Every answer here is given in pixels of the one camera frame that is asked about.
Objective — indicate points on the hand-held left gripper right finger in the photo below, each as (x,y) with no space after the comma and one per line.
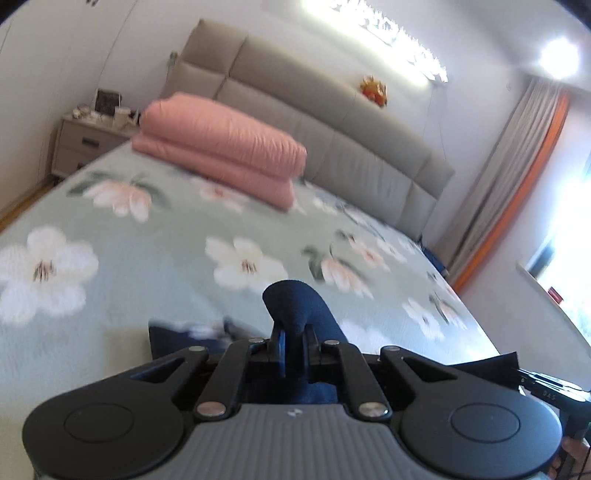
(310,344)

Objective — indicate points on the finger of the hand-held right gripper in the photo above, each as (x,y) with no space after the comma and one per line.
(528,374)

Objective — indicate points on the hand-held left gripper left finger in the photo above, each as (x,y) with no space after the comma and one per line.
(277,344)

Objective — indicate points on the navy striped zip hoodie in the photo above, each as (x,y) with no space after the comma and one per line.
(300,304)

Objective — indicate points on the person's right hand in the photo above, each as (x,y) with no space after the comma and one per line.
(575,459)

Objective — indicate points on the bed with floral bedspread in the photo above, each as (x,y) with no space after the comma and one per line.
(161,249)

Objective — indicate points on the beige curtain with orange edge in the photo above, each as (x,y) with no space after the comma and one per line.
(503,184)

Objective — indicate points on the folded pink quilt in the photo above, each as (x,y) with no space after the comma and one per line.
(221,143)

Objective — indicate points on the grey padded headboard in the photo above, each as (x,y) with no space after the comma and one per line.
(332,129)

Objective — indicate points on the red flower ornament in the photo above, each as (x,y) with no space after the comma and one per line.
(375,91)

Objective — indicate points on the white cup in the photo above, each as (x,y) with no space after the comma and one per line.
(122,117)

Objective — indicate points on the grey nightstand with drawers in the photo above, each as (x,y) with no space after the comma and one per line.
(81,145)

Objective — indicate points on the ceiling light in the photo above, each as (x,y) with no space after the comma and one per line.
(559,57)

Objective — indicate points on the dark picture frame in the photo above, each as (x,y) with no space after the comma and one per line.
(107,101)

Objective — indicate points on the glaring wall decoration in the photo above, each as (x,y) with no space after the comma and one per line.
(378,32)

